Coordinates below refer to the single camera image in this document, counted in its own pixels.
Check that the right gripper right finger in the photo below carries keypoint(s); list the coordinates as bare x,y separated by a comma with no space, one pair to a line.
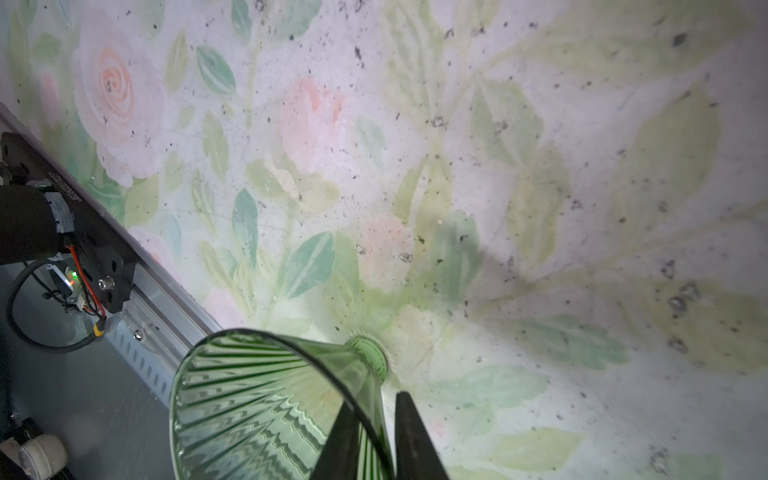
416,456

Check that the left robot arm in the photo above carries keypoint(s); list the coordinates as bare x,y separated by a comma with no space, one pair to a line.
28,225

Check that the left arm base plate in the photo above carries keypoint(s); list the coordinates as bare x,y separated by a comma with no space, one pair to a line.
106,260

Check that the green circuit board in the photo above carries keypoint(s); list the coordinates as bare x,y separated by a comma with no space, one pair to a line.
67,287

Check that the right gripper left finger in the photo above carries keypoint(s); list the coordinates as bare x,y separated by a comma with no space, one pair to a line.
340,455

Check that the green glass dripper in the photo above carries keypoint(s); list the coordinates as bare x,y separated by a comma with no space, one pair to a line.
248,404

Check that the aluminium front rail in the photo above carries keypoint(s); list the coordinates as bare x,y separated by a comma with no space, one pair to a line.
160,322

